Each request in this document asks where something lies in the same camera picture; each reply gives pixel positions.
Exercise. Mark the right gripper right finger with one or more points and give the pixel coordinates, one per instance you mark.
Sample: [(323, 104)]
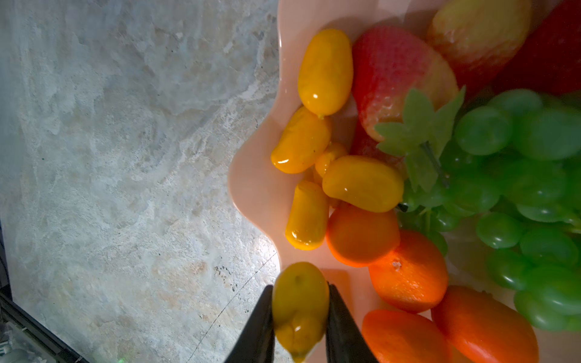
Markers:
[(343, 339)]

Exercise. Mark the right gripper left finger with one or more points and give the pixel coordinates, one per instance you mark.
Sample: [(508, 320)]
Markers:
[(256, 342)]

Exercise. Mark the yellow kumquat pair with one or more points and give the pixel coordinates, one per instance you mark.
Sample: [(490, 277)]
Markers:
[(300, 307), (364, 182)]

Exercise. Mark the pink scalloped fruit bowl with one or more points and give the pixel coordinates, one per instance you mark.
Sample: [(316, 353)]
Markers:
[(264, 195)]

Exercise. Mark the yellow kumquat cluster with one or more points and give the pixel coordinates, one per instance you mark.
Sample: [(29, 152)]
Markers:
[(303, 141), (334, 151), (308, 219)]

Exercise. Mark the yellow kumquat cluster top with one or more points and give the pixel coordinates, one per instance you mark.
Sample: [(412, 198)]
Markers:
[(303, 141)]

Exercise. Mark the green grape bunch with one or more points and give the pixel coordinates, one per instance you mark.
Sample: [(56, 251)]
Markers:
[(512, 180)]

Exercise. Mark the lone yellow kumquat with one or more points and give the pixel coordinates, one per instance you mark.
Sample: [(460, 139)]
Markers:
[(326, 73)]

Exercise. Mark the strawberry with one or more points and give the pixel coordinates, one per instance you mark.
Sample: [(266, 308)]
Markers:
[(364, 145), (549, 60), (388, 62), (479, 37)]

